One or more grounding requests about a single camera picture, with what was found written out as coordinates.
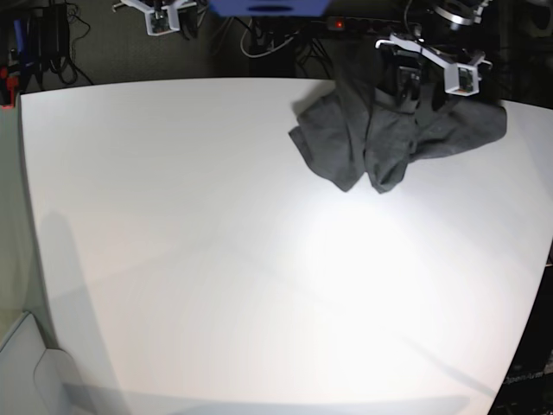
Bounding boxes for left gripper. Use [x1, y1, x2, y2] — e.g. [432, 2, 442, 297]
[391, 17, 469, 112]

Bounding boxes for dark grey t-shirt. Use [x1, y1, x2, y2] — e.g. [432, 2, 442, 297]
[289, 41, 507, 194]

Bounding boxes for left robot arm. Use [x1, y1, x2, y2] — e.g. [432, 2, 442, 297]
[388, 1, 492, 98]

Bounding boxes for black power strip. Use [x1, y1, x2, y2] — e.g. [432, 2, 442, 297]
[305, 16, 406, 35]

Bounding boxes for blue box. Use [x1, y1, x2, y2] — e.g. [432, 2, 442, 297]
[209, 0, 330, 17]

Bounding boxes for red clamp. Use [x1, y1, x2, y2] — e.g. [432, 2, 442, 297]
[1, 66, 19, 109]

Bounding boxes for grey chair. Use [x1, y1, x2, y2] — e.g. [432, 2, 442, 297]
[1, 312, 83, 414]

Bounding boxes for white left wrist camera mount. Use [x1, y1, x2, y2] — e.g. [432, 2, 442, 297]
[375, 34, 493, 97]

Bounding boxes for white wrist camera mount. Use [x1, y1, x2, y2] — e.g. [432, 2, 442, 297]
[375, 34, 493, 97]
[111, 0, 198, 36]

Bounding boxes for white cable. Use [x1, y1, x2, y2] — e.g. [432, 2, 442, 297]
[239, 25, 299, 59]

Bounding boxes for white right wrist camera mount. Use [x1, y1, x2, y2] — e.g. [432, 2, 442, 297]
[111, 0, 198, 36]

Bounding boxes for black equipment with cables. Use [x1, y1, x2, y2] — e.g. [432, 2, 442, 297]
[1, 1, 93, 91]

